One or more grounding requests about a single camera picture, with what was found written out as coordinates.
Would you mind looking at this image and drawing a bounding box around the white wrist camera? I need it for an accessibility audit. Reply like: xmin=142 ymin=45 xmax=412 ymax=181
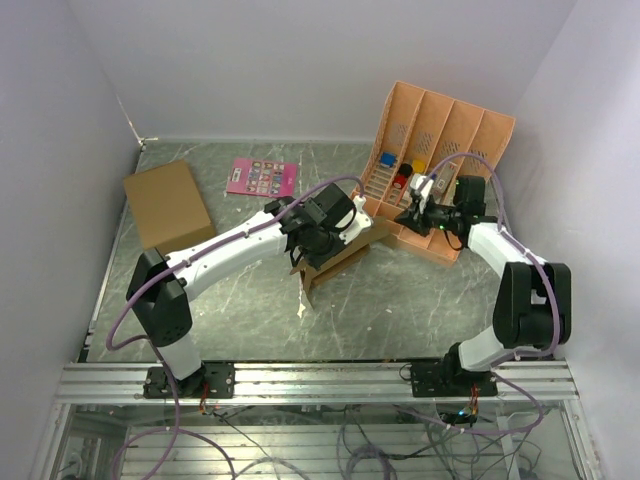
xmin=409 ymin=174 xmax=435 ymax=213
xmin=336 ymin=196 xmax=373 ymax=245

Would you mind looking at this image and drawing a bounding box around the orange plastic file organizer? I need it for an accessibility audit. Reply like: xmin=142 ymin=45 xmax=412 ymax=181
xmin=349 ymin=80 xmax=517 ymax=269

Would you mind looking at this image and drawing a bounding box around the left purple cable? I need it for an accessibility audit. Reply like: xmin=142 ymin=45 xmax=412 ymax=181
xmin=106 ymin=174 xmax=364 ymax=480

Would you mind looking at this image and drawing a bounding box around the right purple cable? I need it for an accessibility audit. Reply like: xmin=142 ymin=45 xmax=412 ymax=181
xmin=422 ymin=152 xmax=564 ymax=359

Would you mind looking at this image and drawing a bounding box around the aluminium mounting rail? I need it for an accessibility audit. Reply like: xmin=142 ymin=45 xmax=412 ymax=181
xmin=54 ymin=361 xmax=579 ymax=405

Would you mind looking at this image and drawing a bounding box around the closed brown cardboard box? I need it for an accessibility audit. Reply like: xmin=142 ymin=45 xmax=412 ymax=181
xmin=123 ymin=160 xmax=216 ymax=254

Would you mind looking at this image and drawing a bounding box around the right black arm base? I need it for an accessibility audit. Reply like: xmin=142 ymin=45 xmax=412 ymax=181
xmin=399 ymin=358 xmax=498 ymax=398

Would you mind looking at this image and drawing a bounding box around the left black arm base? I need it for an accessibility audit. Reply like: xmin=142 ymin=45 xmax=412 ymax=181
xmin=143 ymin=361 xmax=236 ymax=399

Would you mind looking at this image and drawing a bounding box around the blue block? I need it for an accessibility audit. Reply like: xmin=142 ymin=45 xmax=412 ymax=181
xmin=380 ymin=152 xmax=396 ymax=168

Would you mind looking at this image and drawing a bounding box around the red block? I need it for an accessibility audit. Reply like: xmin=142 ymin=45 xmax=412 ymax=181
xmin=392 ymin=174 xmax=408 ymax=190

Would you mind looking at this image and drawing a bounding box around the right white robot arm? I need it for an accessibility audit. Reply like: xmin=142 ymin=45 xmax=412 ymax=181
xmin=395 ymin=175 xmax=572 ymax=396

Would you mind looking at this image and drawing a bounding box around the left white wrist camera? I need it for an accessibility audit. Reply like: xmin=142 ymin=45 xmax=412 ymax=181
xmin=336 ymin=196 xmax=373 ymax=245

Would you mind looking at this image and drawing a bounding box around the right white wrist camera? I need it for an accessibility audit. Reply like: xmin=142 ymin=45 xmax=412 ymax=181
xmin=409 ymin=174 xmax=435 ymax=213

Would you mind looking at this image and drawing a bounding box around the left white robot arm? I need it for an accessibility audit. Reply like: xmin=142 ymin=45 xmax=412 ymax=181
xmin=126 ymin=181 xmax=372 ymax=398

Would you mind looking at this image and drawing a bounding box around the purple cable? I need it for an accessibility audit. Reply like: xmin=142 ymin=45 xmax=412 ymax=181
xmin=422 ymin=152 xmax=564 ymax=359
xmin=106 ymin=174 xmax=364 ymax=480

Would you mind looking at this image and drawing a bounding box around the pink sticker sheet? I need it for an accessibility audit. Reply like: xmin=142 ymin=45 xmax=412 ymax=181
xmin=226 ymin=158 xmax=298 ymax=198

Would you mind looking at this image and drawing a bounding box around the yellow block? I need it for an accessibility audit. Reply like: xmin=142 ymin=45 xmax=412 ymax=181
xmin=411 ymin=159 xmax=427 ymax=174

